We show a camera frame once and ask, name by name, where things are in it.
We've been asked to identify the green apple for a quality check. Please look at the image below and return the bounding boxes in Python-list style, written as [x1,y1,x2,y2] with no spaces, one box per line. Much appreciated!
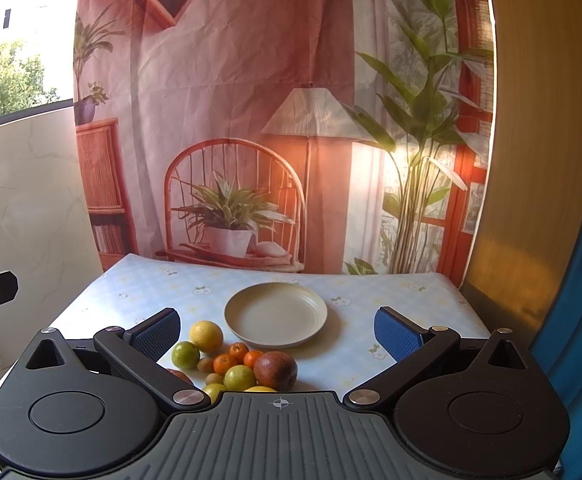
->
[171,341,201,370]

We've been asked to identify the shiny red apple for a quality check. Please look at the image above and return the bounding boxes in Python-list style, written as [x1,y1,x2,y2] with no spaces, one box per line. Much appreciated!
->
[166,368,193,385]

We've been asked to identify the small brown longan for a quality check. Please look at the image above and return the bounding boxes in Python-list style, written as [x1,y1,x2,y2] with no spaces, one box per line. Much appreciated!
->
[197,358,214,374]

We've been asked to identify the large yellow orange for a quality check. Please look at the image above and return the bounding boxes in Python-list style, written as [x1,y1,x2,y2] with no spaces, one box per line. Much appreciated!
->
[189,320,224,354]

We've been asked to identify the small orange mandarin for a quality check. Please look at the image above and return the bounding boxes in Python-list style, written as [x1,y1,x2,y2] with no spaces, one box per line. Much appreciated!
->
[213,353,239,376]

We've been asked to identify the green apple spotted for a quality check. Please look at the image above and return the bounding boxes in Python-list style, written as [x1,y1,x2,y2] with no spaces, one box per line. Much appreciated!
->
[224,364,256,391]

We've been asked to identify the yellow lemon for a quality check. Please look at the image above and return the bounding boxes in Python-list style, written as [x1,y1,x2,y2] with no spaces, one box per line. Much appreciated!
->
[243,385,277,393]

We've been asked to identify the dark brownish red apple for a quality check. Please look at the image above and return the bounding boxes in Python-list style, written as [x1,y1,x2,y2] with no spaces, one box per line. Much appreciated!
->
[253,351,297,391]

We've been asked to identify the yellow green citrus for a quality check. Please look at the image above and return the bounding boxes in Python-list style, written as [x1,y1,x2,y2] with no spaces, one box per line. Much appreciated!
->
[202,384,228,403]

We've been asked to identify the floral checked tablecloth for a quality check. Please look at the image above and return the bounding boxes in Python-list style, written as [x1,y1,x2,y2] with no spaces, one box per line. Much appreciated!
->
[0,252,493,399]

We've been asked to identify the beige round plate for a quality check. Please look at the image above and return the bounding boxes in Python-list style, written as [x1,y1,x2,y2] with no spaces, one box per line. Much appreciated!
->
[224,282,328,349]

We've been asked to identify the printed room backdrop cloth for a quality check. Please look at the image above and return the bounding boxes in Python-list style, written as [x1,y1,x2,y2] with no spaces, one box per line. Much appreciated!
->
[73,0,495,281]

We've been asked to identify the wooden headboard panel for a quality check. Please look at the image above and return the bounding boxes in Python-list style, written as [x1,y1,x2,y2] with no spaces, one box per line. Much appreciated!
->
[460,0,582,342]

